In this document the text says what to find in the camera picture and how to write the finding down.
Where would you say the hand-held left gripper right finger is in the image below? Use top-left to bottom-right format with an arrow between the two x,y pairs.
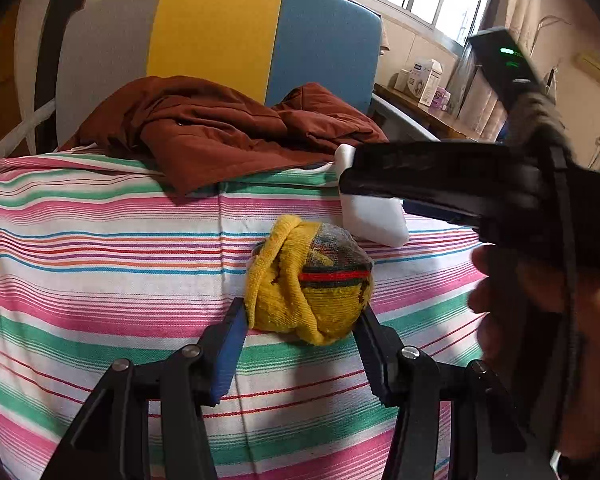
355,306 -> 556,480

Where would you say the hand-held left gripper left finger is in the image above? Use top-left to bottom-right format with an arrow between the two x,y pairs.
40,297 -> 251,480

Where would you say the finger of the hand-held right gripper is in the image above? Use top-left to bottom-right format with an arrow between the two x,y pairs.
339,141 -> 512,212
401,199 -> 487,242

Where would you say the white sock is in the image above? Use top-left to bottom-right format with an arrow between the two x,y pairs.
330,144 -> 411,249

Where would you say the yellow sock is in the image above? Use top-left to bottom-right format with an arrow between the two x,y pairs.
244,214 -> 376,347

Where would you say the person's right hand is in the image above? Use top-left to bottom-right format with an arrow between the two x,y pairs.
466,245 -> 600,462

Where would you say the wooden shelf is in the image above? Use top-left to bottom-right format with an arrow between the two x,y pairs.
375,84 -> 482,142

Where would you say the small purple carton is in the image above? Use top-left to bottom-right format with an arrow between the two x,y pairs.
430,87 -> 454,114

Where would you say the white blue carton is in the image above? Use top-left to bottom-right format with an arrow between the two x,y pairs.
405,58 -> 444,108

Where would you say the striped pink green tablecloth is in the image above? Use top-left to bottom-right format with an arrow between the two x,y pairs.
0,152 -> 491,480

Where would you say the brown red jacket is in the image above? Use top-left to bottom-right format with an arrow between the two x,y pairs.
60,76 -> 389,197

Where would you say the grey yellow blue padded chair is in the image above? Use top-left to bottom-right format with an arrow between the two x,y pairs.
55,0 -> 441,161

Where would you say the white wrapped armrest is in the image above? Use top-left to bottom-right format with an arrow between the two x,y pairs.
0,100 -> 57,162

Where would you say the black rolled mat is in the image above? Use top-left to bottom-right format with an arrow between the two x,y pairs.
31,0 -> 87,157

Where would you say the wooden wardrobe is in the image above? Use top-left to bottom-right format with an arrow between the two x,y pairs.
0,0 -> 37,153

